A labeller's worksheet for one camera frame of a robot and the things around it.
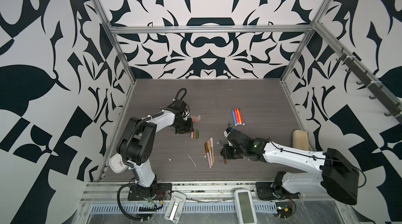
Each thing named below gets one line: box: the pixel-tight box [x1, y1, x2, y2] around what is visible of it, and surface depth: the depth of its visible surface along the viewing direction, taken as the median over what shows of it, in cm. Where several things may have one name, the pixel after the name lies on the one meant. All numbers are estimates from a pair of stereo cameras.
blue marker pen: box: [231, 108, 238, 127], surface depth 101 cm
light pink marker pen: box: [209, 137, 215, 164], surface depth 91 cm
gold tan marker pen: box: [207, 140, 214, 166], surface depth 88 cm
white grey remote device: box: [164, 191, 187, 224], surface depth 71 cm
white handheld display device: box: [233, 188, 258, 224], surface depth 69 cm
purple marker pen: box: [238, 107, 245, 126], surface depth 101 cm
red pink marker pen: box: [234, 107, 240, 126], surface depth 101 cm
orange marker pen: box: [236, 107, 243, 126], surface depth 101 cm
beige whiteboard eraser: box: [292, 129, 309, 151], surface depth 90 cm
